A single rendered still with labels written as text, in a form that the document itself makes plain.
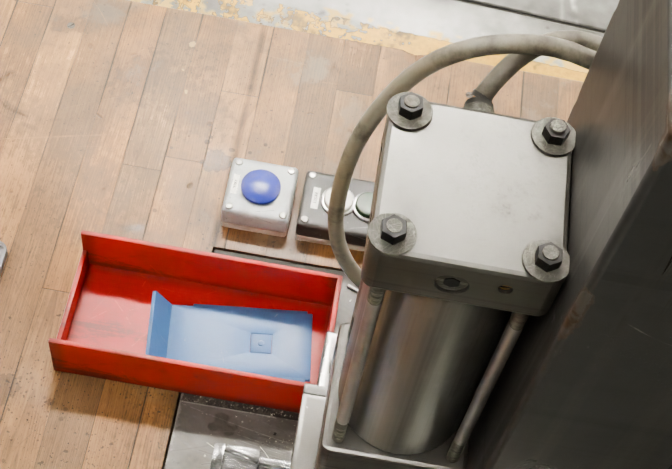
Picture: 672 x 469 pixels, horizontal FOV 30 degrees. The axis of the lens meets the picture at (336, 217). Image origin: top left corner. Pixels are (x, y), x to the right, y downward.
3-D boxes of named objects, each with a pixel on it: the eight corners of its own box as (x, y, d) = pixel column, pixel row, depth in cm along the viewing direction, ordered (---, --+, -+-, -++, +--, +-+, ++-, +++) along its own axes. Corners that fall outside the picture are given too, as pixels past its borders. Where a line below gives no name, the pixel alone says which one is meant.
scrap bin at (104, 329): (85, 261, 123) (81, 229, 118) (336, 305, 123) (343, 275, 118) (53, 370, 117) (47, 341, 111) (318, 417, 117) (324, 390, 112)
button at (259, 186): (244, 175, 128) (245, 164, 126) (282, 182, 128) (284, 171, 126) (237, 207, 126) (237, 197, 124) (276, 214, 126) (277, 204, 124)
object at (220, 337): (153, 305, 121) (152, 290, 118) (312, 315, 122) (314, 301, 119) (145, 371, 117) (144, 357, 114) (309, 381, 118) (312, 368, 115)
